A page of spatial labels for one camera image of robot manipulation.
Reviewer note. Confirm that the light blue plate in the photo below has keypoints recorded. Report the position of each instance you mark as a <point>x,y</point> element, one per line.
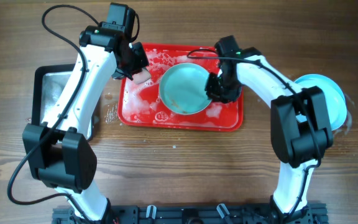
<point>182,88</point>
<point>335,100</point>

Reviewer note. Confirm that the red plastic tray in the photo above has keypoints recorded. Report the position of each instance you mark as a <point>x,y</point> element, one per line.
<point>141,105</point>

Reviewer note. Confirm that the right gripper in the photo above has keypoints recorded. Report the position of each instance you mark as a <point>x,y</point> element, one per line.
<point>217,88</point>

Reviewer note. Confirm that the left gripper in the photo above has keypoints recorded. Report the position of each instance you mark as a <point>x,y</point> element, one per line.
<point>133,62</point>

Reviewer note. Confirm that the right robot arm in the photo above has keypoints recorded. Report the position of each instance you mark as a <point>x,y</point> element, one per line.
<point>300,130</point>

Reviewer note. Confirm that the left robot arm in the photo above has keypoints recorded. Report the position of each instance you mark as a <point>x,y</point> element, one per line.
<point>57,148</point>

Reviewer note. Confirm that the pink sponge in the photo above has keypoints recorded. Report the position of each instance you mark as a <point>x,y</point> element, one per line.
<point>141,77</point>

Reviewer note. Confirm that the black foil-lined tray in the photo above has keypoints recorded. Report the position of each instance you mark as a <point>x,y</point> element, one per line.
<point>49,83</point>

